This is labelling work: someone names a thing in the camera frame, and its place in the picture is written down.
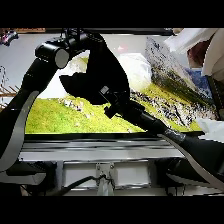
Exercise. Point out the black garment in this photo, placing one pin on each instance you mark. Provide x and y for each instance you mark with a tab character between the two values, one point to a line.
104	66

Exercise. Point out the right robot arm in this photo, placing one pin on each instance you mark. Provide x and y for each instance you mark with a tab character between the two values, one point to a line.
200	153

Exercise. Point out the red garment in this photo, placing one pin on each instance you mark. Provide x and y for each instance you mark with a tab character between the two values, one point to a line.
198	53

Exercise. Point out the silver frame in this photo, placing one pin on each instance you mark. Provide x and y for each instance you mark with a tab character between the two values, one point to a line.
100	151

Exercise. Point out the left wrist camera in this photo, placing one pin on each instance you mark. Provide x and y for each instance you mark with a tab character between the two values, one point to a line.
71	35

